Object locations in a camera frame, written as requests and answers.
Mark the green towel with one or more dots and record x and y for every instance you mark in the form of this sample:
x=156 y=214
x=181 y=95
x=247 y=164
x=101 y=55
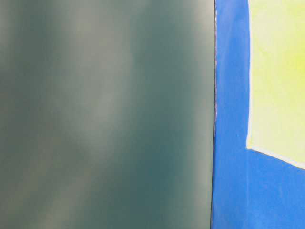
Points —
x=276 y=124

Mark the dark green backdrop panel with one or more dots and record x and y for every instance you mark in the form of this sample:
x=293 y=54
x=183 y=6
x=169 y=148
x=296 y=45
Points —
x=106 y=114

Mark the blue table cloth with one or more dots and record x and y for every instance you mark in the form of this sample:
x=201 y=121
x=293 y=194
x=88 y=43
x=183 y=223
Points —
x=251 y=190

